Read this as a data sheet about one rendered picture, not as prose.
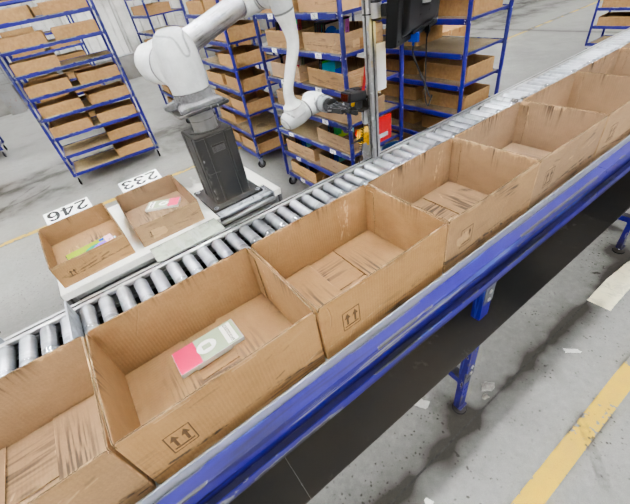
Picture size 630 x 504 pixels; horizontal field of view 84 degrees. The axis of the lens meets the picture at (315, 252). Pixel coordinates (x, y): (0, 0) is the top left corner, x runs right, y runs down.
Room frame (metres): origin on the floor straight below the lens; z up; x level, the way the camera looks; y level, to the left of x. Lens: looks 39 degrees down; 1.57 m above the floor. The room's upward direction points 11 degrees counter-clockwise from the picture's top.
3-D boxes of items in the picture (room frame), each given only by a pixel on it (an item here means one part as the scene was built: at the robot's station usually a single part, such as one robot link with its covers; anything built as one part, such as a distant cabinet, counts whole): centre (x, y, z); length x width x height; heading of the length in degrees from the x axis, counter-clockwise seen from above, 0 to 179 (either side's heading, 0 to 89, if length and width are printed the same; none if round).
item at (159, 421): (0.49, 0.26, 0.96); 0.39 x 0.29 x 0.17; 119
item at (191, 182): (1.54, 0.68, 0.74); 1.00 x 0.58 x 0.03; 120
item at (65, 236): (1.32, 0.95, 0.80); 0.38 x 0.28 x 0.10; 32
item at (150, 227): (1.49, 0.67, 0.80); 0.38 x 0.28 x 0.10; 29
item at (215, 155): (1.60, 0.37, 0.91); 0.26 x 0.26 x 0.33; 30
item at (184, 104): (1.59, 0.39, 1.21); 0.22 x 0.18 x 0.06; 116
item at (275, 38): (2.85, -0.18, 1.19); 0.40 x 0.30 x 0.10; 29
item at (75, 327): (0.73, 0.76, 0.76); 0.46 x 0.01 x 0.09; 29
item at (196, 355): (0.55, 0.30, 0.89); 0.16 x 0.07 x 0.02; 119
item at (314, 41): (2.44, -0.41, 1.19); 0.40 x 0.30 x 0.10; 29
